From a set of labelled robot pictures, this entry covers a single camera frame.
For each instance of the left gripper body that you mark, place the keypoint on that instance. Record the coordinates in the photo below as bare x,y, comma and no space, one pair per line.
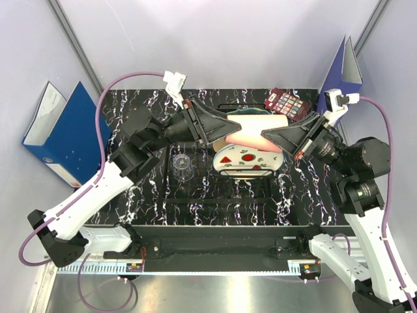
180,127

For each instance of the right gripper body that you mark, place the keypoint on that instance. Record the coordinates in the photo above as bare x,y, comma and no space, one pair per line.
323,145

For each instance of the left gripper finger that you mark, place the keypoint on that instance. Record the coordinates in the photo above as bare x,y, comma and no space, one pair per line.
211,121
210,135

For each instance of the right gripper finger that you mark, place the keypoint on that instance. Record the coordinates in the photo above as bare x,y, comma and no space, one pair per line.
308,124
293,140

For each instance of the pink plastic cup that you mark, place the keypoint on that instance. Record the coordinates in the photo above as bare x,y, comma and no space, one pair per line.
251,129

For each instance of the white watermelon plate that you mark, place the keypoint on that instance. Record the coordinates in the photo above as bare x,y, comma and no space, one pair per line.
233,159

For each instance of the teal scalloped plate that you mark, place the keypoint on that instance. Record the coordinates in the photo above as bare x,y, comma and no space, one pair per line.
249,111

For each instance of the clear glass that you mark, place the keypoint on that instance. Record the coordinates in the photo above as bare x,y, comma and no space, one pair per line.
182,168

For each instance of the black wire dish rack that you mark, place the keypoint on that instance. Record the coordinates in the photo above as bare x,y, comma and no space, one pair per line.
208,186

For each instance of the beige bird plate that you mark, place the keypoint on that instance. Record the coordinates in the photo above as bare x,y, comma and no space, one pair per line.
219,144

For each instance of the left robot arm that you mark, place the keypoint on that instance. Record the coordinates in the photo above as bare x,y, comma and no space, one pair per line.
62,230

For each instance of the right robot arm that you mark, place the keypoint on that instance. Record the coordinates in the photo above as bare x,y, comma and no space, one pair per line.
383,285

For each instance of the dark red card booklet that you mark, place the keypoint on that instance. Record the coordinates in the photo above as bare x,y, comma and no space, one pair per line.
295,104

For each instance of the purple binder right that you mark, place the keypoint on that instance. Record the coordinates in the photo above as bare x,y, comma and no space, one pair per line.
344,74

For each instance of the blue binder left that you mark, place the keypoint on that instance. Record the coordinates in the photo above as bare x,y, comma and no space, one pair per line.
62,134

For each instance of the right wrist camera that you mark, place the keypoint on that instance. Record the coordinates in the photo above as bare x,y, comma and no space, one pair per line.
337,104

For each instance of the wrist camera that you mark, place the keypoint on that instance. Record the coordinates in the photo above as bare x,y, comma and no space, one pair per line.
337,104
174,84

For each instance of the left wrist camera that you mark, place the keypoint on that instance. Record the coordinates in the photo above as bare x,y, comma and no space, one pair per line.
174,84

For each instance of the white cable duct rail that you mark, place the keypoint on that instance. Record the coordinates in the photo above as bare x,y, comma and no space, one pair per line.
200,265

